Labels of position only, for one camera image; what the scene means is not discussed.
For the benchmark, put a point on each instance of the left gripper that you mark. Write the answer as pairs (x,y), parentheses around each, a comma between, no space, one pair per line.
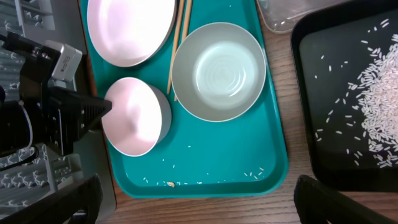
(42,114)

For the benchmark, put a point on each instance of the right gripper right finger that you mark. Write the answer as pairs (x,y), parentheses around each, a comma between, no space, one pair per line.
(316,203)

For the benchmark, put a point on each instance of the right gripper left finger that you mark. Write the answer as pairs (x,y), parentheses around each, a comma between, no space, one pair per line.
(76,203)

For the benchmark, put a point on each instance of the small pink bowl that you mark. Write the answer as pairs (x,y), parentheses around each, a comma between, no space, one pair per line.
(139,119)

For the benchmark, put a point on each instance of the pile of white rice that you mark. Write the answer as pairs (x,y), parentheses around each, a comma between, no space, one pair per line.
(379,102)

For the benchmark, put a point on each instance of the grey bowl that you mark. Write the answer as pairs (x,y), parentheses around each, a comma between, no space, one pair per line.
(218,72)

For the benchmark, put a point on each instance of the grey plastic dishwasher rack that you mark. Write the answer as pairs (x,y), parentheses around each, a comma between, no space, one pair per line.
(33,173)

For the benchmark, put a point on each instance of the black waste tray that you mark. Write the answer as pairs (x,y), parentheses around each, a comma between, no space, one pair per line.
(368,180)

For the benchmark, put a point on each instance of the clear plastic waste bin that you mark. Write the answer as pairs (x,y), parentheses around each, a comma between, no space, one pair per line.
(280,16)

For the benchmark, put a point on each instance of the large pink round plate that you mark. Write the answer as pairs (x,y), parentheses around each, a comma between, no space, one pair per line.
(126,33)

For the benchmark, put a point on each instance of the upper wooden chopstick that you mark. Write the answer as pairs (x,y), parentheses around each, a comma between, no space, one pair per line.
(175,41)

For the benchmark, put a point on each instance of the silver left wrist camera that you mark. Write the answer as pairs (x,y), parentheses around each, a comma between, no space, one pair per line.
(67,62)

